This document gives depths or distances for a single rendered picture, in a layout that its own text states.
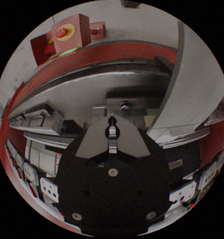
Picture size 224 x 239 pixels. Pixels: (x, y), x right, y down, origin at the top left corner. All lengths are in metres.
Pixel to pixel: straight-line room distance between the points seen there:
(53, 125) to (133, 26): 1.12
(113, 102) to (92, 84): 0.08
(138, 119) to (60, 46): 0.36
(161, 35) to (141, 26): 0.27
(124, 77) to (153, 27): 1.01
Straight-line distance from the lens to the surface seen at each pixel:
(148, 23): 1.14
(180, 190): 0.29
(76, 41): 0.31
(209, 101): 0.18
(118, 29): 1.06
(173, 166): 0.30
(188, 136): 0.68
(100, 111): 0.28
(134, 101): 0.24
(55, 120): 0.39
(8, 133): 2.03
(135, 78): 0.23
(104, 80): 0.23
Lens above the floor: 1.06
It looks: 30 degrees down
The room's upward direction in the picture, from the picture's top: 178 degrees counter-clockwise
